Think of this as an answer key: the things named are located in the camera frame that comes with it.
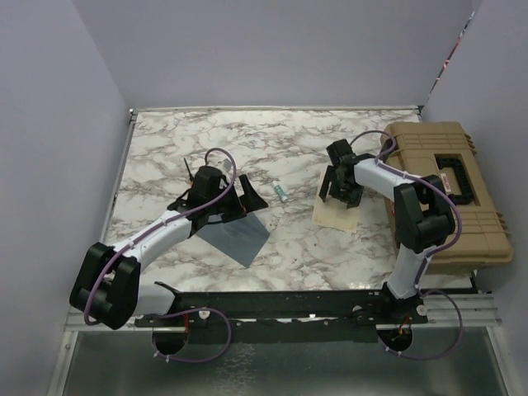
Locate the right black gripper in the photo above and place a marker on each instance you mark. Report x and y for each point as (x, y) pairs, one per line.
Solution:
(354, 195)

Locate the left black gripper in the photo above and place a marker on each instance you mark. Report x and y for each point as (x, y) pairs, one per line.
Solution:
(249, 201)

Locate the beige letter paper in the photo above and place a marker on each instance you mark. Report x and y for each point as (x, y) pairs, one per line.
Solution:
(332, 213)

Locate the green white glue stick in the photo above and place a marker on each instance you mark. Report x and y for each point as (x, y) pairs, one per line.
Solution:
(279, 191)

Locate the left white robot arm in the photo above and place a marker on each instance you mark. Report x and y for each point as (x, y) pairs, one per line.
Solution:
(108, 288)

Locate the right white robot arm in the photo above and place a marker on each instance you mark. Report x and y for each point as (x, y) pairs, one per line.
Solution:
(423, 213)

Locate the tan plastic tool case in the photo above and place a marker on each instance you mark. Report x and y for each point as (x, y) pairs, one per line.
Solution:
(444, 149)

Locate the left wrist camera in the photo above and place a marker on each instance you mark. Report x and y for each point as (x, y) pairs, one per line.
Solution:
(227, 165)

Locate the orange handled screwdriver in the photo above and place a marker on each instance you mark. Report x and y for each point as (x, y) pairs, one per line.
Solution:
(190, 173)

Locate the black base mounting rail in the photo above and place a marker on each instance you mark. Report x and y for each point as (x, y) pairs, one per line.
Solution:
(283, 316)

